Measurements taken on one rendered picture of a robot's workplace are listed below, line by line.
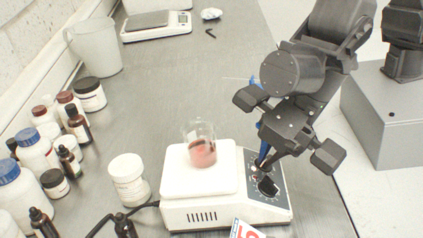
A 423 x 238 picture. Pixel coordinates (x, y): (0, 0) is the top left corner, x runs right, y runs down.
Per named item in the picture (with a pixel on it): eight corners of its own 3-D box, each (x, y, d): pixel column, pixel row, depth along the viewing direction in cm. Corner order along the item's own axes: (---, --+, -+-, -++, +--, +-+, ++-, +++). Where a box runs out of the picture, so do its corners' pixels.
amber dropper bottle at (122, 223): (140, 245, 56) (129, 217, 52) (122, 252, 56) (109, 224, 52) (138, 231, 59) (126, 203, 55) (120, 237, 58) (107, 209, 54)
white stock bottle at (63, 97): (93, 121, 88) (79, 86, 82) (86, 134, 84) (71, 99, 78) (71, 123, 89) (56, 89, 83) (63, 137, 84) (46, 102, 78)
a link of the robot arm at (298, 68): (326, 7, 50) (272, -5, 42) (381, 19, 45) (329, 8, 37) (303, 84, 54) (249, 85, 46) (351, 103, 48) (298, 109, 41)
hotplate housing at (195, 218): (280, 168, 66) (279, 134, 61) (293, 226, 55) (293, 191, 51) (164, 178, 68) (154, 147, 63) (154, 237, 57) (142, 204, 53)
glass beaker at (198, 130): (182, 171, 57) (173, 131, 52) (196, 149, 61) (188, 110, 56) (217, 178, 54) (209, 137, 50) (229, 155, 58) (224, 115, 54)
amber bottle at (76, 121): (82, 134, 84) (67, 100, 78) (96, 136, 83) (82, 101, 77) (72, 145, 81) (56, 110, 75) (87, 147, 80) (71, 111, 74)
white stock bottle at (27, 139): (40, 193, 69) (13, 149, 63) (29, 178, 73) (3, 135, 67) (70, 175, 72) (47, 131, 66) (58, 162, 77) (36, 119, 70)
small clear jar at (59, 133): (72, 152, 79) (61, 129, 75) (46, 165, 76) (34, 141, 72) (65, 141, 83) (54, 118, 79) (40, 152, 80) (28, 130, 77)
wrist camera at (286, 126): (285, 88, 51) (265, 97, 46) (330, 117, 48) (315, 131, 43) (266, 121, 54) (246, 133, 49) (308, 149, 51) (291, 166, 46)
